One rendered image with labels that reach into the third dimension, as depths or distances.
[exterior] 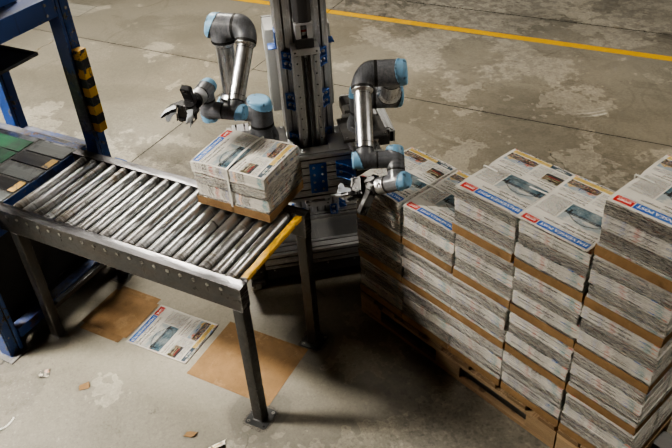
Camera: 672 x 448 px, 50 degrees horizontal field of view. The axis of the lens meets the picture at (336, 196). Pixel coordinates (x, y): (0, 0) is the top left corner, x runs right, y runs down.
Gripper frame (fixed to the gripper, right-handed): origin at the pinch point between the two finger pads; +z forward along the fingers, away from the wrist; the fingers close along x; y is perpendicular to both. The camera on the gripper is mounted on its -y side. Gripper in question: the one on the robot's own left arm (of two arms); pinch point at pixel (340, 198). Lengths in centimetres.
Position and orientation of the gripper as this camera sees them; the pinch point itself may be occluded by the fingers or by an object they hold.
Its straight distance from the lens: 314.7
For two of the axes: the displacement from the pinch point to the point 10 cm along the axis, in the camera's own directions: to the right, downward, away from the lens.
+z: -7.9, 1.7, 5.9
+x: -6.2, -1.4, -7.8
